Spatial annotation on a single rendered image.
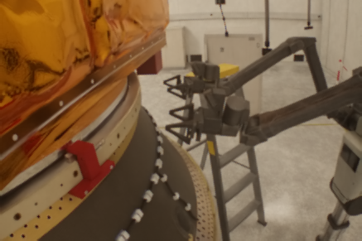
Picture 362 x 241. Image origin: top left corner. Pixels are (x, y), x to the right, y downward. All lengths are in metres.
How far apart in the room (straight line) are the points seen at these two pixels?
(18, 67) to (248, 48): 3.66
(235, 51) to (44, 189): 3.62
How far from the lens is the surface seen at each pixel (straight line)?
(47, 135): 0.54
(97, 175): 0.54
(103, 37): 0.69
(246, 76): 1.04
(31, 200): 0.48
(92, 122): 0.60
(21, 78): 0.41
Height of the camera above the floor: 1.99
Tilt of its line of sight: 21 degrees down
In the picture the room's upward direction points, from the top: 4 degrees counter-clockwise
